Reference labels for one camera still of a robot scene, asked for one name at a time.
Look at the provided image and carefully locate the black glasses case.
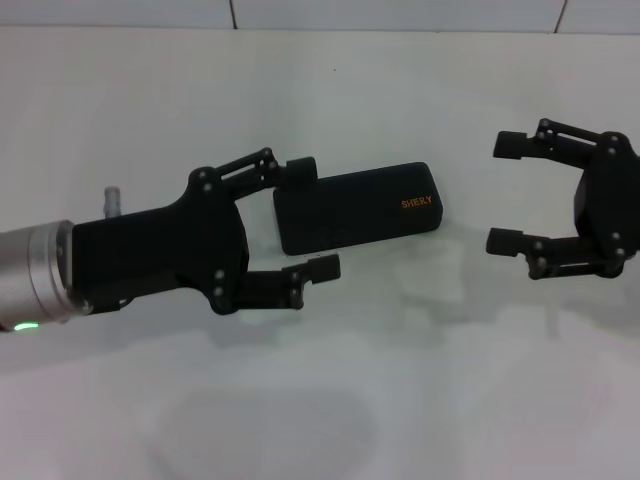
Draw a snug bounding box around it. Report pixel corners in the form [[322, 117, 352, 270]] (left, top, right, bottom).
[[272, 161, 448, 257]]

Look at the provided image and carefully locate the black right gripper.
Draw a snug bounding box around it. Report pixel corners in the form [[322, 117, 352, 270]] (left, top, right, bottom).
[[485, 118, 640, 280]]

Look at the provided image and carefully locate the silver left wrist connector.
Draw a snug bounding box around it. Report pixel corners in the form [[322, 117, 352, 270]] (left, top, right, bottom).
[[103, 187, 124, 219]]

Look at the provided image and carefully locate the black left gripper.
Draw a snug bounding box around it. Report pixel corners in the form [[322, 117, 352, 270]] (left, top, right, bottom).
[[69, 168, 250, 317]]

